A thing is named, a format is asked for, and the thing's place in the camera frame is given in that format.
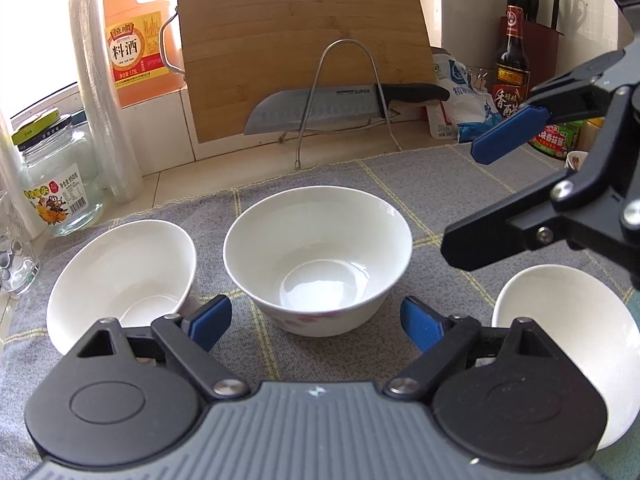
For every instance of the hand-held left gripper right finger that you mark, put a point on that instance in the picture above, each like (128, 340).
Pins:
(422, 322)

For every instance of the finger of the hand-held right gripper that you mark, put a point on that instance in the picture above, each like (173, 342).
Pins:
(475, 250)
(510, 132)

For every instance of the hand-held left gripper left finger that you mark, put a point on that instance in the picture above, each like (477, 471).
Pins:
(210, 320)

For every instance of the white pink-flower bowl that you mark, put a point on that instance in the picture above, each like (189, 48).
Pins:
(550, 300)
(320, 240)
(115, 270)

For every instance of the green-lid sauce jar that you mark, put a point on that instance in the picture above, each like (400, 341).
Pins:
(555, 142)

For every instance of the dark vinegar bottle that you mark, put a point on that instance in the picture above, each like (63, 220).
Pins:
(511, 80)

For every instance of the white and blue salt bag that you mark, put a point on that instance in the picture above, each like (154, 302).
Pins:
(455, 110)

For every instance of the dark red knife block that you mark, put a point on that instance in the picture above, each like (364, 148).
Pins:
(542, 55)

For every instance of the yellow-lid spice jar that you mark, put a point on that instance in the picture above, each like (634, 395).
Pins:
(594, 127)

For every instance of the grey plaid cloth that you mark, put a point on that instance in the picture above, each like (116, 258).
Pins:
(400, 200)

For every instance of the glass jar with label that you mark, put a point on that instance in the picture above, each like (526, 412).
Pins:
(60, 195)

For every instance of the dimpled glass mug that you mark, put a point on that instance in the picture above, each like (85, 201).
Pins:
(15, 260)

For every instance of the clear plastic bag roll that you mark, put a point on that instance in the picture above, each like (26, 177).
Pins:
(100, 110)

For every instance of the bamboo cutting board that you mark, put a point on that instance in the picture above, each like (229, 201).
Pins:
(280, 35)

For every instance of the orange cooking wine jug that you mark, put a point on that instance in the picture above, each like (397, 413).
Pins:
(130, 60)

